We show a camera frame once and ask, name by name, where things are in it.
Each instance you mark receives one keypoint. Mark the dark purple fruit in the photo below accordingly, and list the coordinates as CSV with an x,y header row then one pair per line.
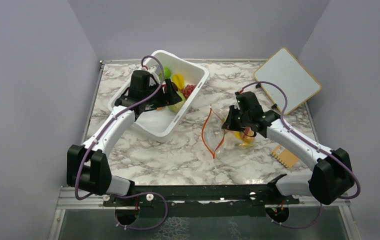
x,y
175,87

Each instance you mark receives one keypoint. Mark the red grapes bunch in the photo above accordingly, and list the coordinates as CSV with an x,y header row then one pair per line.
x,y
187,90

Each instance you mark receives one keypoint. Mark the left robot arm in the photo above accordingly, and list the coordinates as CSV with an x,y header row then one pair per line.
x,y
87,164

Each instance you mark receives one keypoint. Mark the clear zip top bag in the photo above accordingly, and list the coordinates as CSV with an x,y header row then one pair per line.
x,y
219,142

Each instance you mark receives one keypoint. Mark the white board wooden frame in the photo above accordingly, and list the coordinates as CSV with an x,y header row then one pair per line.
x,y
285,71

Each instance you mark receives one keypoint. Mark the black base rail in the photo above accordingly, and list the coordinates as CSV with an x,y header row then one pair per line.
x,y
196,201

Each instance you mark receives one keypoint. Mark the yellow bell pepper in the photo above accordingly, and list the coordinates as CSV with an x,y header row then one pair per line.
x,y
178,80

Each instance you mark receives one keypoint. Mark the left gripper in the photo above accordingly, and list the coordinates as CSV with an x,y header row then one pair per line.
x,y
168,98

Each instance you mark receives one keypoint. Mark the green cabbage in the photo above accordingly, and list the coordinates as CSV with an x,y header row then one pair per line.
x,y
176,107

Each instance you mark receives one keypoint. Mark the small green lime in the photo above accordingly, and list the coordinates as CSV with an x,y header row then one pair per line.
x,y
166,72

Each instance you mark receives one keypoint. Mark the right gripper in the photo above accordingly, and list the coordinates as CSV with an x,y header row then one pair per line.
x,y
229,124

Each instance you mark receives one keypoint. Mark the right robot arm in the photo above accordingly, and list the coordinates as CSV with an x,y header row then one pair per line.
x,y
331,171

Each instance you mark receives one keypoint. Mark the small yellow notebook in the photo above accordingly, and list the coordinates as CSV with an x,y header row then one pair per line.
x,y
284,156

